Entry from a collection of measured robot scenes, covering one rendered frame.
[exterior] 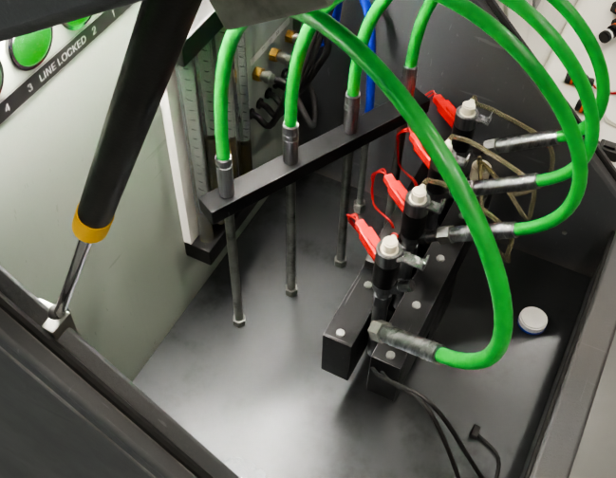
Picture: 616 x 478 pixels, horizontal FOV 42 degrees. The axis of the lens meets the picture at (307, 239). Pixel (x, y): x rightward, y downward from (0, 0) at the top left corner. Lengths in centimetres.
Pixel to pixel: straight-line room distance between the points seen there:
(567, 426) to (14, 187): 64
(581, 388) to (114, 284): 55
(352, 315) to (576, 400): 28
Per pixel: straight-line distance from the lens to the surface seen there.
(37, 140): 74
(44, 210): 78
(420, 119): 56
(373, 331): 77
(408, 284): 88
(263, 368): 109
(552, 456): 95
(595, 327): 105
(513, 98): 107
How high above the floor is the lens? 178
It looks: 51 degrees down
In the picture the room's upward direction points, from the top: 1 degrees clockwise
